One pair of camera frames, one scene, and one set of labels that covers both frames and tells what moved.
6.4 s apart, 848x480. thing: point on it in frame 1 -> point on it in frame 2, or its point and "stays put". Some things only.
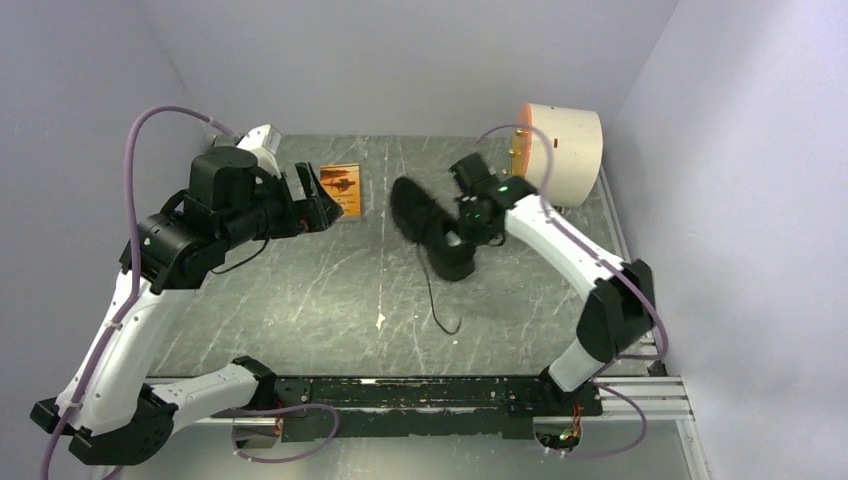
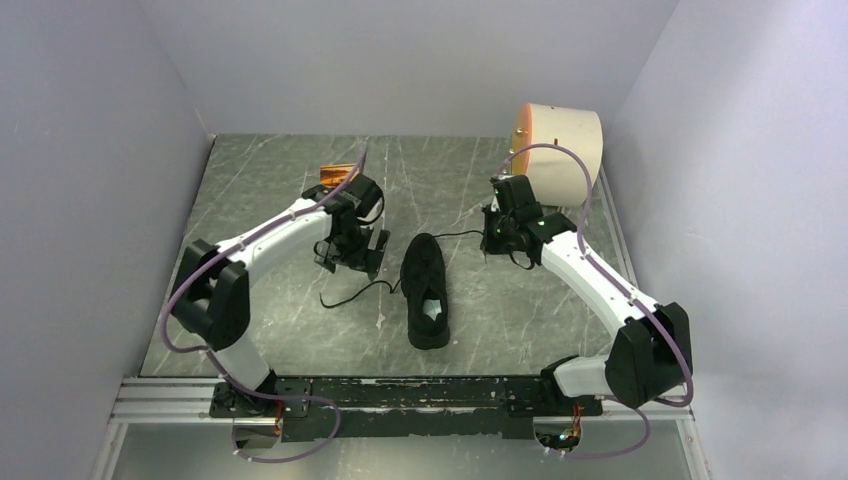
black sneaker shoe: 428,222 -> 423,276
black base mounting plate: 331,408 stays put
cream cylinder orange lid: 576,141 stays put
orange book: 342,180 stays put
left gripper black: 322,209 -> 329,252
